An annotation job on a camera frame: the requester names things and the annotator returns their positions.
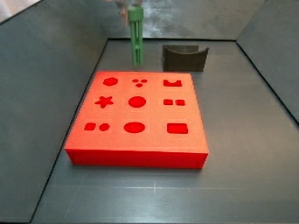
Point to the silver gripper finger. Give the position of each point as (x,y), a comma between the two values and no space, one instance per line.
(137,3)
(123,10)

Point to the green three prong peg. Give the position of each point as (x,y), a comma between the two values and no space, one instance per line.
(135,20)

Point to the red shape sorting board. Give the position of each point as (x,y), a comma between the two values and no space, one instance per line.
(139,120)

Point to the dark grey curved block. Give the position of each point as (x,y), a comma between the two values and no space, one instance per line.
(183,58)

